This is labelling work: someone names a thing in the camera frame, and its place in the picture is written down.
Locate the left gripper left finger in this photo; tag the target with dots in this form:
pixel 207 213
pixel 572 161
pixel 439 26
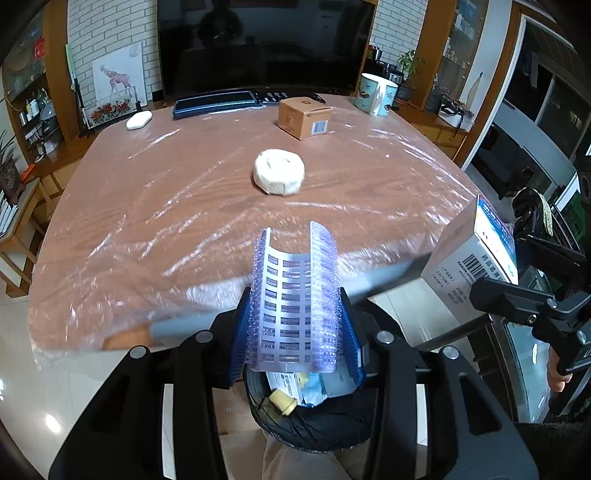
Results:
pixel 119 433

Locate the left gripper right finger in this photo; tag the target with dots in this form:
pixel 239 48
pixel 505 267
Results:
pixel 469 434

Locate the white blue medicine box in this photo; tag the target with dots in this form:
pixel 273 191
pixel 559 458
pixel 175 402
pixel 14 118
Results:
pixel 475 245

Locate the blue paper napkin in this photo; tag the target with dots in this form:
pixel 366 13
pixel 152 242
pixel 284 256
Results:
pixel 312 389

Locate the tall white medicine box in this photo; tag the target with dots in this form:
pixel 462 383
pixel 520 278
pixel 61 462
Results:
pixel 285 382

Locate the white round bun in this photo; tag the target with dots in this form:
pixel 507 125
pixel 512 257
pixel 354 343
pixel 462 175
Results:
pixel 278 172

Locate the brown cardboard box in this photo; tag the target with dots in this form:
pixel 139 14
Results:
pixel 302 117

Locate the black trash bin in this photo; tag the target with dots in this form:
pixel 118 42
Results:
pixel 336 424

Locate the person right hand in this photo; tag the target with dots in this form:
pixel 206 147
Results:
pixel 556 381

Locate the wooden side table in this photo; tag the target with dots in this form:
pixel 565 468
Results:
pixel 22 240

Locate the stack of books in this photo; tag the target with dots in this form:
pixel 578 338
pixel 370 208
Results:
pixel 7 213

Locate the potted green plant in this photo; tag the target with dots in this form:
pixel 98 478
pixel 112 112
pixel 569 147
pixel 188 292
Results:
pixel 10 180

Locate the teal printed mug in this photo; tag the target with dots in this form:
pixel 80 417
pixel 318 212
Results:
pixel 375 95

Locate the white oval mouse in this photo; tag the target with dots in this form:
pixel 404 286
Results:
pixel 138 120

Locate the small green plant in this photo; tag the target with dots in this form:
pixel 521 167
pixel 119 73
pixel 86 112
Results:
pixel 408 64

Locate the black remote keyboard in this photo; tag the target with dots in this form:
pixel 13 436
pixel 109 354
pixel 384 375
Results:
pixel 270 95

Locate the giraffe picture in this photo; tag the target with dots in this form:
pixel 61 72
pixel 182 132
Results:
pixel 120 71

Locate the black television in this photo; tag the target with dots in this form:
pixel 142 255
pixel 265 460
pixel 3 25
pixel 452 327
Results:
pixel 209 46

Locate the red flower picture frame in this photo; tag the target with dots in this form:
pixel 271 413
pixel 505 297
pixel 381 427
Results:
pixel 112 111

